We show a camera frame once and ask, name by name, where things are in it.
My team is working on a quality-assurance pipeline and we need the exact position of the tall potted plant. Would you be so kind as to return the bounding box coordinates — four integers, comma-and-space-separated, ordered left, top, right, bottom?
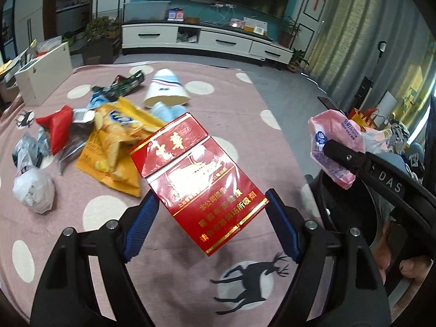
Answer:
279, 16, 302, 49

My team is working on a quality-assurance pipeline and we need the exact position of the white barcode wrapper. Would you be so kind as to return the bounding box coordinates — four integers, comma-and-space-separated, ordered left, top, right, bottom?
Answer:
71, 108, 96, 124

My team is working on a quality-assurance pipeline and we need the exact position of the white tv stand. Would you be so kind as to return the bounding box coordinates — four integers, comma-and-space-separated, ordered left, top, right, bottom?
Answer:
121, 21, 294, 66

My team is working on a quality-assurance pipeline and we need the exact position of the white paper cup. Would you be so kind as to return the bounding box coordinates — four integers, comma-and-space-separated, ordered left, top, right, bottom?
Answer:
143, 69, 190, 109

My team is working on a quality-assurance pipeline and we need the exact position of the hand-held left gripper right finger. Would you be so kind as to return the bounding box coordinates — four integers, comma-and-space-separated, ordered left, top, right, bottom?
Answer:
265, 188, 392, 327

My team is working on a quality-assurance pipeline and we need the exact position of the yellow chip bag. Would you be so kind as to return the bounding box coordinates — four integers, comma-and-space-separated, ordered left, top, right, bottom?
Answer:
75, 97, 167, 198

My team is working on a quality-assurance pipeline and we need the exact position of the red cigarette pack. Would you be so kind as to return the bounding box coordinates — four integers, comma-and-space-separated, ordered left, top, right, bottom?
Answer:
129, 112, 270, 257

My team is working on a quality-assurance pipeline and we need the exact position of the grey black crumpled wrapper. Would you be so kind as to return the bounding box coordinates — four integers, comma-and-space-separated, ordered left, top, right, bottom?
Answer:
13, 132, 52, 169

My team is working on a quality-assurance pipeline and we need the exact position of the green snack wrapper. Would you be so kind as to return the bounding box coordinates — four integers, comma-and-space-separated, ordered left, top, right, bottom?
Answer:
92, 70, 145, 101

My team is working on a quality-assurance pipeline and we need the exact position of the black trash bin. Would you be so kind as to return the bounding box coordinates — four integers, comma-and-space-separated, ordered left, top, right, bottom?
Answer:
304, 170, 392, 258

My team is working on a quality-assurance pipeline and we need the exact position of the red plastic wrapper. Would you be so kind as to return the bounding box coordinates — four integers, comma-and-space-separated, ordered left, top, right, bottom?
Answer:
36, 105, 74, 155

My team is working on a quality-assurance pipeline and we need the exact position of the clear storage box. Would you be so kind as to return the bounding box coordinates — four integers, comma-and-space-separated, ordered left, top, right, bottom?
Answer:
123, 1, 171, 23

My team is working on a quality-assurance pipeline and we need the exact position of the light blue cloth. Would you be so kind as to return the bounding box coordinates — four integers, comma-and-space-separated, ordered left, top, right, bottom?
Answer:
150, 102, 185, 124

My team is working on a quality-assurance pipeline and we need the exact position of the white crumpled plastic bag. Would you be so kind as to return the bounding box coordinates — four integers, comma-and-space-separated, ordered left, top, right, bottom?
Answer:
13, 166, 55, 214

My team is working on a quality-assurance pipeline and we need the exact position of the small potted plant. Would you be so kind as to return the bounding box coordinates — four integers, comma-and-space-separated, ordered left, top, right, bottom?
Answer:
288, 49, 310, 74

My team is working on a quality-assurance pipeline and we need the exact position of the clear plastic wrapper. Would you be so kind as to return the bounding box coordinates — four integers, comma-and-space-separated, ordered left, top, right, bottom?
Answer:
56, 132, 90, 175

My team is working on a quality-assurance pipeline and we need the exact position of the white yellow box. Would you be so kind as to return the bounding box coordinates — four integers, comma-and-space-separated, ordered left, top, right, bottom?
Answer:
243, 17, 267, 35

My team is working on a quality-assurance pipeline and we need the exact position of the beige curtain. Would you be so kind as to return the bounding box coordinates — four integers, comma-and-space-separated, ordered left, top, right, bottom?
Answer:
303, 0, 430, 118

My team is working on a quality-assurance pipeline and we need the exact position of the person's right hand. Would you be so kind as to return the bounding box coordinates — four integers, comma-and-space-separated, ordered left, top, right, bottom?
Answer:
373, 221, 434, 292

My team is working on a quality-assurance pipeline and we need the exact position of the pink polka-dot rug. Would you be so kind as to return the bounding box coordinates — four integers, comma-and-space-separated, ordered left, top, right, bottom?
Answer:
0, 61, 328, 327

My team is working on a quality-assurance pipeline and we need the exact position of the orange gift bag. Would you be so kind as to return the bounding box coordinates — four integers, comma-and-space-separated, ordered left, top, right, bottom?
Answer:
347, 107, 379, 133

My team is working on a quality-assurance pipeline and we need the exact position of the white box cabinet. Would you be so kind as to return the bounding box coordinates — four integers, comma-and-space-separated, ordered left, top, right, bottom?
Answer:
14, 43, 73, 106

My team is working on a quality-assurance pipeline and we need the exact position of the white refrigerator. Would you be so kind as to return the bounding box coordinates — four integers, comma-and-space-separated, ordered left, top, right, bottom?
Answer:
14, 0, 46, 55

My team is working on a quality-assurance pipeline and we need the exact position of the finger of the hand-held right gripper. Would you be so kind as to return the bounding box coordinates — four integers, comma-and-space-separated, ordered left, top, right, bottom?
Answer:
322, 140, 368, 175

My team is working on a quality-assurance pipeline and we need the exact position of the large potted plant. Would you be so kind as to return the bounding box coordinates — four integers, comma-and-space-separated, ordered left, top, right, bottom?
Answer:
82, 16, 120, 65

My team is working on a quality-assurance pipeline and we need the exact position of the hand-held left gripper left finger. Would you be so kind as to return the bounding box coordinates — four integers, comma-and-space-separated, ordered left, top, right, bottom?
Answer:
31, 189, 161, 327

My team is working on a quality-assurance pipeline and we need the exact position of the pink tissue packet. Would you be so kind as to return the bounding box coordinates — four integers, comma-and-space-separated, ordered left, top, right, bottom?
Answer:
308, 109, 367, 190

